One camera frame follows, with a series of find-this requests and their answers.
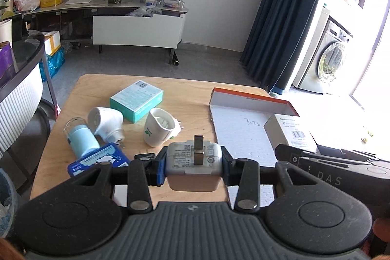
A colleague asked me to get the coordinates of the blue toothpick jar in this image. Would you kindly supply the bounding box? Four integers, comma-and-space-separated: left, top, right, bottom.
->
63, 117, 100, 160

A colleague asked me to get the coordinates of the round dark side table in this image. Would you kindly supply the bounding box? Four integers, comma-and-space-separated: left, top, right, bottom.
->
1, 30, 60, 186

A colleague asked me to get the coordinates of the washing machine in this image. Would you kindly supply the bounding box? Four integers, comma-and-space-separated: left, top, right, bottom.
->
293, 8, 352, 94

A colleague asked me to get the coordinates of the teal carton box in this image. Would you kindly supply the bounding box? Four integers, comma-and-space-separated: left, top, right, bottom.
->
109, 80, 164, 123

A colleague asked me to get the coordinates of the white paper cup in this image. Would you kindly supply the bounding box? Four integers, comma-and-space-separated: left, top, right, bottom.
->
0, 19, 13, 47

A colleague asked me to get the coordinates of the blue tin box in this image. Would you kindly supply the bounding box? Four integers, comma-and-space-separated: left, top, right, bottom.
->
68, 143, 130, 177

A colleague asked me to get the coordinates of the white TV cabinet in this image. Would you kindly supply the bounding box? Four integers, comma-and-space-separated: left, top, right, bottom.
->
24, 1, 188, 65

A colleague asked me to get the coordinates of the dark blue curtain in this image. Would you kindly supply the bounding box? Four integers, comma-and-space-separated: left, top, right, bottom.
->
241, 0, 318, 91

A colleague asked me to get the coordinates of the white square plug charger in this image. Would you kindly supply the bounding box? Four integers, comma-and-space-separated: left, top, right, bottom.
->
165, 135, 223, 192

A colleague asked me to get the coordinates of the white small carton box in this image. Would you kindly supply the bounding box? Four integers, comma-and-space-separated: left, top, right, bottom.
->
264, 114, 317, 153

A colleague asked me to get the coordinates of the blue plastic bag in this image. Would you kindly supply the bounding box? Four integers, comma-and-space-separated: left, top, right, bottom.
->
39, 47, 65, 82

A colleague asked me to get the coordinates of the cardboard box on floor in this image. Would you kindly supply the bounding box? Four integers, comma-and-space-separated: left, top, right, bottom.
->
43, 31, 61, 56

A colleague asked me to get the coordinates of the orange white box lid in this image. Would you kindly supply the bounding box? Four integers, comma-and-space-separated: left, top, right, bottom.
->
208, 87, 301, 209

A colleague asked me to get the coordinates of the purple gift box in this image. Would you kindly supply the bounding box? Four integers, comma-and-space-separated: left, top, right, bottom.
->
0, 42, 16, 86

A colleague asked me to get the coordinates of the white green plug-in vaporizer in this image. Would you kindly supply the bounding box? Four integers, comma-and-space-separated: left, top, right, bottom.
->
143, 107, 182, 147

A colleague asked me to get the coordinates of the blue waste bin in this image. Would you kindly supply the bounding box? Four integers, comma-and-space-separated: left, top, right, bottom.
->
1, 169, 19, 238

